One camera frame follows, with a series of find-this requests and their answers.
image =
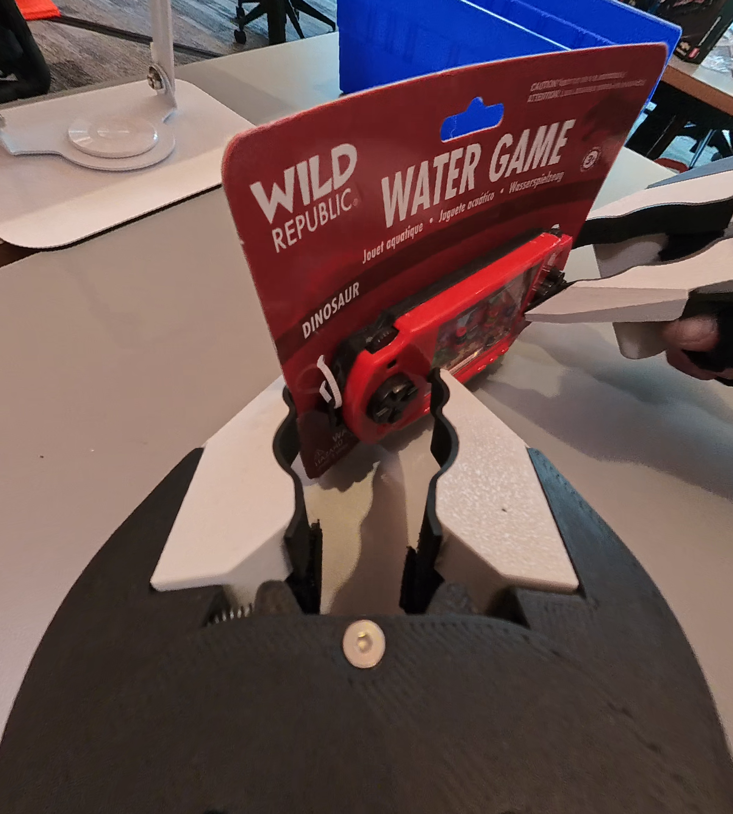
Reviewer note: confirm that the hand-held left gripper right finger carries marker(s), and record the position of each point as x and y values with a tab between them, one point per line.
506	509

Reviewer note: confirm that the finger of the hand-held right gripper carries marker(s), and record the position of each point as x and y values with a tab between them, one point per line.
659	203
627	299

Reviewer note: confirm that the black office chair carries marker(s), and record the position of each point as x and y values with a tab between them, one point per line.
277	16

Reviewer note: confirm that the red handheld toy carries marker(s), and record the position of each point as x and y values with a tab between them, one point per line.
341	254

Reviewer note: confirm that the wooden side table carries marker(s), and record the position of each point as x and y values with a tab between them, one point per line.
722	102

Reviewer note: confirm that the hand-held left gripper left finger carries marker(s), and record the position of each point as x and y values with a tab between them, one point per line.
226	509

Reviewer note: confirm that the blue plastic bin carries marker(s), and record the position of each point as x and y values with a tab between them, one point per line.
404	44

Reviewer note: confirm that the person's right hand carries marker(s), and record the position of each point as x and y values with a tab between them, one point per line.
687	337

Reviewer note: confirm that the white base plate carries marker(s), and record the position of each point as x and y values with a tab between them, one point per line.
201	140

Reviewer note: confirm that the orange traffic cone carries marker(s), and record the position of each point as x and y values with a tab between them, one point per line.
36	7

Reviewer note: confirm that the black printed box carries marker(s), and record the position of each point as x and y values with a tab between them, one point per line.
703	28

